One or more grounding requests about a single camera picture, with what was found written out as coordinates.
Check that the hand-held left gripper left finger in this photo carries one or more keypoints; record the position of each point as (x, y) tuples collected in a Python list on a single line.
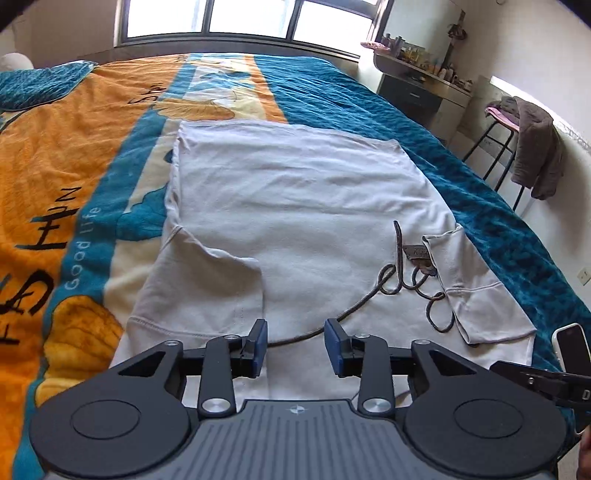
[(259, 350)]

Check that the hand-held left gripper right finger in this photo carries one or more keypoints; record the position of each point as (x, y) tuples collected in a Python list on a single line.
[(333, 348)]

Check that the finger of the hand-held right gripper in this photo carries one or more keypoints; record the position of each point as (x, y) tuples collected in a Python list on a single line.
[(554, 383)]

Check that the white t-shirt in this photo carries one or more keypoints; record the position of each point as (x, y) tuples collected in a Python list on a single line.
[(300, 194)]

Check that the black stool with clothes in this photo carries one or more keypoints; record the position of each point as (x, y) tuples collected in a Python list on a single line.
[(535, 147)]

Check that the white smartphone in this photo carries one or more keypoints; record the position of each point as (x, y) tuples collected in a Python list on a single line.
[(572, 348)]

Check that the dark grey drawer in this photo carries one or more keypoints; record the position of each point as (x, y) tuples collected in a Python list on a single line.
[(411, 94)]

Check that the pink stool cushion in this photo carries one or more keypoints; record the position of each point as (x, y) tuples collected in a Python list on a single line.
[(498, 115)]

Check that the orange and teal printed blanket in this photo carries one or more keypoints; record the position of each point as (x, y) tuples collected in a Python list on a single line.
[(69, 138)]

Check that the white vanity desk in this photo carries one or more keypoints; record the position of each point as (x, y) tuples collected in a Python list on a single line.
[(415, 70)]

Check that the pink cloth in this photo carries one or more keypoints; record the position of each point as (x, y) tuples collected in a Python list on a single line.
[(374, 45)]

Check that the row of cosmetic bottles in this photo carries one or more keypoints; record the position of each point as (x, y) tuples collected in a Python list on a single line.
[(411, 50)]

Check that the window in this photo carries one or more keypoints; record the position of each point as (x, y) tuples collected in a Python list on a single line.
[(249, 14)]

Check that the dried flower decoration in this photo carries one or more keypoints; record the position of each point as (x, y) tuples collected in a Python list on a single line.
[(456, 31)]

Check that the teal quilted pillow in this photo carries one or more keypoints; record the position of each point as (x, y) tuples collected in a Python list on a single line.
[(41, 83)]

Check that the white pillow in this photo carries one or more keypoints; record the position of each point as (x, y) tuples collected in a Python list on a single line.
[(14, 61)]

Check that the white wall socket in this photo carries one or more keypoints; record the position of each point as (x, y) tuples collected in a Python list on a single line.
[(585, 277)]

